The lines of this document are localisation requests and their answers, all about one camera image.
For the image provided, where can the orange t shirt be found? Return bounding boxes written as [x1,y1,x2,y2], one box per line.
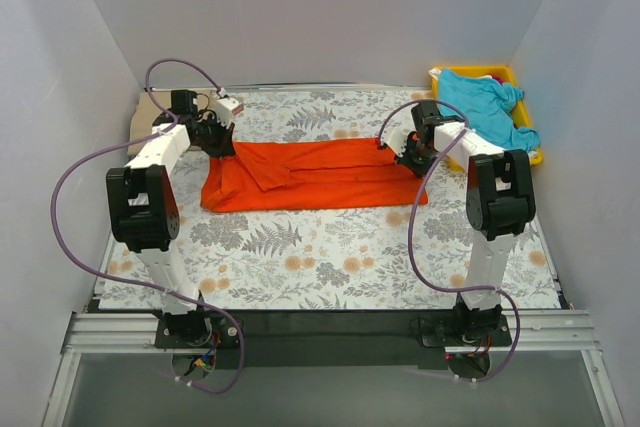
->
[200,138,428,213]

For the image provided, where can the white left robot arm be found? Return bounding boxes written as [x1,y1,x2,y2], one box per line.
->
[106,89,243,346]

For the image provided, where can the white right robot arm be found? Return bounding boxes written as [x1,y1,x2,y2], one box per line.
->
[384,99,536,347]

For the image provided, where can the beige folded cloth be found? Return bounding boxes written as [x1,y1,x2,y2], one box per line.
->
[130,91,171,141]

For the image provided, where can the white cloth in bin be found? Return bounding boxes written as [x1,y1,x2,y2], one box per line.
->
[428,67,442,81]

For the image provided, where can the blue t shirt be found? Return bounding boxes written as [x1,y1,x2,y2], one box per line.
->
[437,68,540,152]

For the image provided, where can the floral patterned table mat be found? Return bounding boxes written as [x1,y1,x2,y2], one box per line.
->
[99,88,562,311]

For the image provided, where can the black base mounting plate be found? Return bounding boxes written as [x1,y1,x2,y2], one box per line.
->
[154,309,516,369]

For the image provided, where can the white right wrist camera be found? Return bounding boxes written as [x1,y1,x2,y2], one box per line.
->
[376,128,412,164]

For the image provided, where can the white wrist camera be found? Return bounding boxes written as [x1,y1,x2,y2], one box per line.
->
[207,92,244,130]
[376,128,412,164]

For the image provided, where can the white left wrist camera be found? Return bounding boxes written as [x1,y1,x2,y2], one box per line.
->
[207,92,244,130]

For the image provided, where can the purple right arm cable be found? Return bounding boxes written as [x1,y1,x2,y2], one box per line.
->
[377,99,520,383]

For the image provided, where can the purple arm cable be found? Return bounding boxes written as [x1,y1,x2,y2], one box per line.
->
[51,59,247,394]
[377,99,520,383]

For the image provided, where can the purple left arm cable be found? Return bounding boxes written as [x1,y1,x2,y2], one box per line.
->
[51,59,247,394]

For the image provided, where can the aluminium frame rail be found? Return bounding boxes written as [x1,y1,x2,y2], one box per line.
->
[62,310,601,353]

